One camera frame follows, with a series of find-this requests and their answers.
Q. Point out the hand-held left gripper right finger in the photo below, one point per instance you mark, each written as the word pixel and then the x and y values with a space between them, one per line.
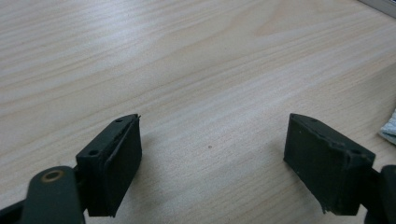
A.
pixel 327 168

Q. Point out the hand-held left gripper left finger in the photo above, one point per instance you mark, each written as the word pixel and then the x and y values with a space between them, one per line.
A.
pixel 109 168

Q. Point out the light blue cloth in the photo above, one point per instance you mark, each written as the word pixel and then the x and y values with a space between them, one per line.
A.
pixel 390 130

